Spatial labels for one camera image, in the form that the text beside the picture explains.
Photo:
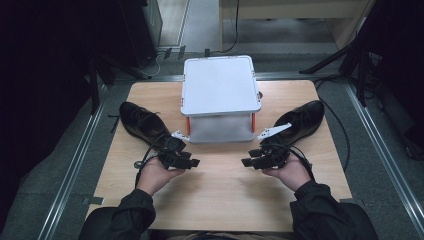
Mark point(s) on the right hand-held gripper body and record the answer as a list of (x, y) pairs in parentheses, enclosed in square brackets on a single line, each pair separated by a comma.
[(275, 154)]

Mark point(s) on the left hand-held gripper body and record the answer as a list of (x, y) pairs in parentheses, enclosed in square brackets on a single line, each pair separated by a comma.
[(173, 150)]

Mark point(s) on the black leather shoe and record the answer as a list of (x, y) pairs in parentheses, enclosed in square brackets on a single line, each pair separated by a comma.
[(301, 120), (141, 121)]

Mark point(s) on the white two-tier shoe rack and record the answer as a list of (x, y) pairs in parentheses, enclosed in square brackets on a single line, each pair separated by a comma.
[(220, 86)]

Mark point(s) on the person's right hand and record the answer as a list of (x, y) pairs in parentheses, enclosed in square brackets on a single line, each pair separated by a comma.
[(291, 173)]

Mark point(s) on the person's left hand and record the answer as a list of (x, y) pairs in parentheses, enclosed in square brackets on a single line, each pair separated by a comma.
[(155, 175)]

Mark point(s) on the grey tape strip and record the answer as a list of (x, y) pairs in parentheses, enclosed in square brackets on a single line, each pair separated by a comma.
[(92, 200)]

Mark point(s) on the black computer tower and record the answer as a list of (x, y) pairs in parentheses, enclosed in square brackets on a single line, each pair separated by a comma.
[(143, 26)]

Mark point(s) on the black tripod stand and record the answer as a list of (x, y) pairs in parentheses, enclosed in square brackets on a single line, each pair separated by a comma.
[(353, 50)]

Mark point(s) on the light wooden desk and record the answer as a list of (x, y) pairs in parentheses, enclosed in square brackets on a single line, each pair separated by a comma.
[(293, 13)]

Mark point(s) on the metal floor rail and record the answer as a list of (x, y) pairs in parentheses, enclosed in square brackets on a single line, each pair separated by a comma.
[(383, 150), (71, 170)]

